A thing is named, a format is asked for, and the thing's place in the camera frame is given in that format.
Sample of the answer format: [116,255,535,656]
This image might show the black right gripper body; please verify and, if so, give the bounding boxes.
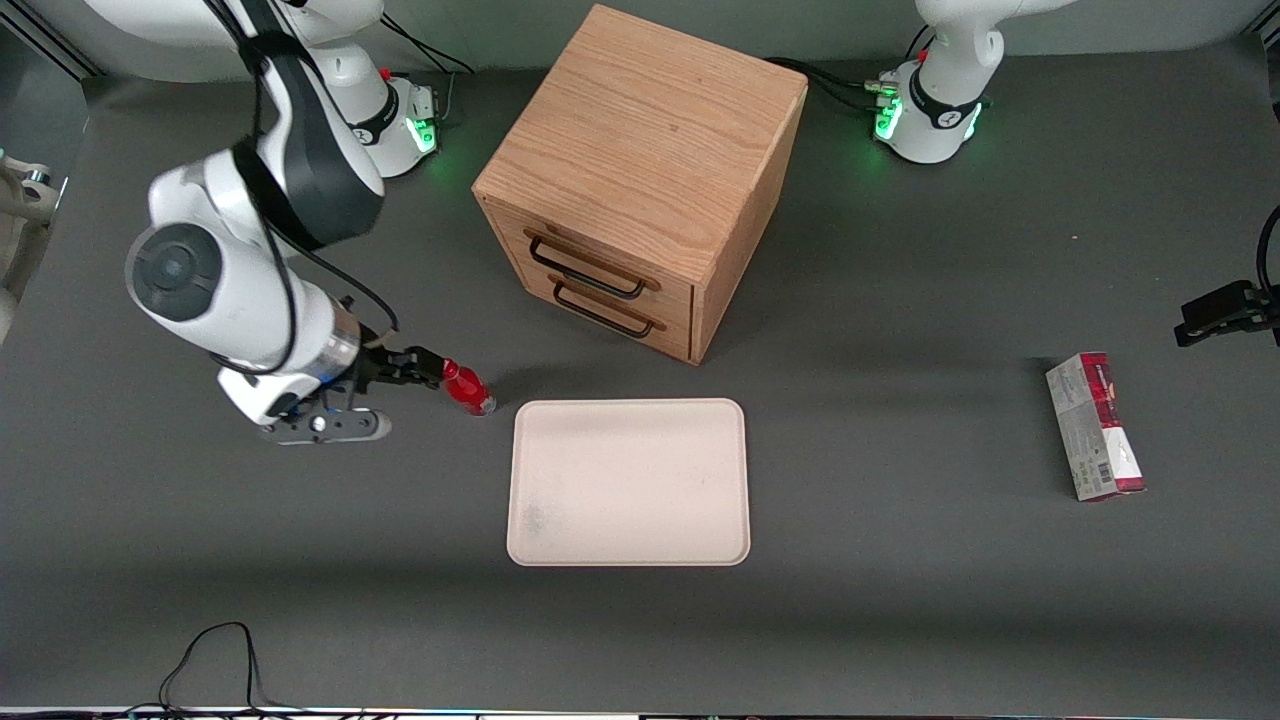
[343,347,416,399]

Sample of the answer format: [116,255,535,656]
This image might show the red coke bottle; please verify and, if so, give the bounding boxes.
[442,359,497,418]

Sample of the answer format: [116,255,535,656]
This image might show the beige plastic tray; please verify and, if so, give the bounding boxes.
[506,398,752,568]

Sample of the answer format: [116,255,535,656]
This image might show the wooden drawer cabinet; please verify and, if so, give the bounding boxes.
[472,4,809,367]

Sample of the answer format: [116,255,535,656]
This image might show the white plastic stand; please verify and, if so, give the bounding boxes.
[0,150,63,341]

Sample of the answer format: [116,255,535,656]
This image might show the red and white carton box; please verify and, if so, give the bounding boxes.
[1045,351,1147,503]

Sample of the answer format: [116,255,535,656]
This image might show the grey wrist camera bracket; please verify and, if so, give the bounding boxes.
[258,405,393,447]

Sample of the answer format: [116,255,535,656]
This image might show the black wire drawer handle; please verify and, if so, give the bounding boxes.
[524,229,662,300]
[548,274,667,340]

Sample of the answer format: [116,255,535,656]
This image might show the black cable at arm base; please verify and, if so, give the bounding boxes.
[380,12,477,77]

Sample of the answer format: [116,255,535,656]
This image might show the thin black looped cable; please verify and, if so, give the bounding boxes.
[125,621,301,717]

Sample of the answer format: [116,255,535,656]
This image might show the dark metal frame rail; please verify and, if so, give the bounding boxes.
[0,18,103,81]

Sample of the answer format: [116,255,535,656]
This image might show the black cables at arm base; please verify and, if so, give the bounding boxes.
[765,56,901,113]

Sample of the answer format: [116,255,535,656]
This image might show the black clamp mount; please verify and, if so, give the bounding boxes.
[1174,280,1280,349]

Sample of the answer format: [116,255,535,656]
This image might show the thick black curved cable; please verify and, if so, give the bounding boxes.
[1255,205,1280,301]

